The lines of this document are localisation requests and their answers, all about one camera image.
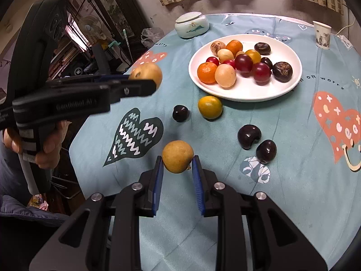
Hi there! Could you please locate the pale yellow round fruit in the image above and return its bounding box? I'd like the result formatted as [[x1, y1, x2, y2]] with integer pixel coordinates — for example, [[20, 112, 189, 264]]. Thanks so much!
[[215, 64, 237, 88]]

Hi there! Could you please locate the white oval plate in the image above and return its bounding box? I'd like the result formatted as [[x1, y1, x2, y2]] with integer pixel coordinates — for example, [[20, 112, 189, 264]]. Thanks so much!
[[188, 34, 302, 103]]

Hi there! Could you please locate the blue quilted jacket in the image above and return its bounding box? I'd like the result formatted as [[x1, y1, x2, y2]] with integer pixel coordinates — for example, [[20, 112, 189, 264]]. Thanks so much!
[[0, 195, 71, 226]]

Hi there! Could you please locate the clear plastic bag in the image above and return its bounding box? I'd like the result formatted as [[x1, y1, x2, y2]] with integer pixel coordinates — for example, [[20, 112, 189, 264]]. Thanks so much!
[[141, 28, 164, 48]]

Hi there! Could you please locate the small tan pear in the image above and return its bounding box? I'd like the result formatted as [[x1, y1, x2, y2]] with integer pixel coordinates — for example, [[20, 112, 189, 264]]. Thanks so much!
[[162, 140, 194, 173]]

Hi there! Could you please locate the dark purple plum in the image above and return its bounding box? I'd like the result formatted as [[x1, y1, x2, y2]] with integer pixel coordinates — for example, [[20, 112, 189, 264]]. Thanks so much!
[[255, 139, 277, 164]]

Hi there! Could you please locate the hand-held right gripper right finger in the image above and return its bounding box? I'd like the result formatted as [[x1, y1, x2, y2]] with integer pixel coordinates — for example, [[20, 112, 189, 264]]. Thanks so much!
[[192, 155, 329, 271]]

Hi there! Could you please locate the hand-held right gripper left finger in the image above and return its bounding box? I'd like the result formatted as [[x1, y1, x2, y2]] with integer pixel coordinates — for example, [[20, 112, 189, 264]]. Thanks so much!
[[28, 155, 164, 271]]

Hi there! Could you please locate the streaked pepino melon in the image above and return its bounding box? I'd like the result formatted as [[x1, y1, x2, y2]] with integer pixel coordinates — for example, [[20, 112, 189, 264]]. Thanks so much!
[[210, 41, 227, 57], [128, 63, 163, 89], [217, 49, 234, 64]]

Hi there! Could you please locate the pale green lidded ceramic jar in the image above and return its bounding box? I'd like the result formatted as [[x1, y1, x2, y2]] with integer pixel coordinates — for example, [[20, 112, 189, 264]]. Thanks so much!
[[174, 12, 210, 39]]

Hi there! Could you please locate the yellow green tomato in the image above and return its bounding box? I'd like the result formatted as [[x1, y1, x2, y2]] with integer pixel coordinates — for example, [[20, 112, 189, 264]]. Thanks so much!
[[198, 95, 223, 119]]

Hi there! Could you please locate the framed wall painting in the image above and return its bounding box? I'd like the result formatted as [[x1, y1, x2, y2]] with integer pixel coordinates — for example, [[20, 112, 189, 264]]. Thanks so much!
[[96, 0, 133, 31]]

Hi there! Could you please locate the white mop handle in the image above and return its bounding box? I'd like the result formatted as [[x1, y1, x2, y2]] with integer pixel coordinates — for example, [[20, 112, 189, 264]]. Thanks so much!
[[123, 29, 134, 64]]

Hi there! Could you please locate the white cable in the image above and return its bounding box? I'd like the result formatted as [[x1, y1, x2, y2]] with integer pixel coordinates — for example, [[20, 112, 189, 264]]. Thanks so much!
[[334, 13, 356, 36]]

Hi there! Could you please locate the yellow orange cherry tomato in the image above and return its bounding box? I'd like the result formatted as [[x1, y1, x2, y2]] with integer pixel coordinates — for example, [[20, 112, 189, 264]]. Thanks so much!
[[244, 49, 261, 64]]

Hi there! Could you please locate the black chair back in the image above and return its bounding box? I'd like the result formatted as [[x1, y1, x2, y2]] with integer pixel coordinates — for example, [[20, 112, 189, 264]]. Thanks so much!
[[92, 44, 112, 75]]

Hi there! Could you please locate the person's left hand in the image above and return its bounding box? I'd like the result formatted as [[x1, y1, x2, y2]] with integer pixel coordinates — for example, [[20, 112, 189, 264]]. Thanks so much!
[[3, 120, 72, 170]]

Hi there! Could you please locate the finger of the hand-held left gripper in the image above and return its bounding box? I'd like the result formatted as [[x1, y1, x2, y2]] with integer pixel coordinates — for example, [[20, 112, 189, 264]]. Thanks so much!
[[109, 79, 157, 104], [45, 74, 132, 89]]

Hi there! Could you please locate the dark red plum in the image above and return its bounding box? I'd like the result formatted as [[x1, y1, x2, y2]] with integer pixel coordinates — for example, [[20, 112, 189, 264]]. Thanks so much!
[[252, 62, 272, 84], [234, 54, 253, 74]]

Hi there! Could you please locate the orange mandarin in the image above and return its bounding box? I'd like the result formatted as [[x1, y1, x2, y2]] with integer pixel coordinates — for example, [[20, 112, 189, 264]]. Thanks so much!
[[226, 40, 243, 57], [197, 62, 218, 84]]

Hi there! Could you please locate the dark brown water chestnut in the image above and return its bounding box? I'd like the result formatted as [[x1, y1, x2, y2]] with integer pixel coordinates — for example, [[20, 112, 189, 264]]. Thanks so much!
[[254, 42, 272, 55]]

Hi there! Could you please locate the printed paper cup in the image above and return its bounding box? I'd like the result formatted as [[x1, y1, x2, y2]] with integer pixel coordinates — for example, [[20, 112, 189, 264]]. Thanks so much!
[[312, 21, 332, 51]]

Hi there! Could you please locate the dark purple mangosteen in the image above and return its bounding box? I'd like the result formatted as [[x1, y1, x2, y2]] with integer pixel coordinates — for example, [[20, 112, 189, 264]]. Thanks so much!
[[271, 61, 293, 83]]

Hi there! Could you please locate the white standing fan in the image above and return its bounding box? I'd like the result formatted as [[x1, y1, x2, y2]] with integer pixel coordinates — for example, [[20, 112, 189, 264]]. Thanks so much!
[[77, 15, 102, 38]]

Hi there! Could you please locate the light blue printed tablecloth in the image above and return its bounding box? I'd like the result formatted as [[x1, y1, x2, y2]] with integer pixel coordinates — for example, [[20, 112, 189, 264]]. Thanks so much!
[[69, 13, 361, 271]]

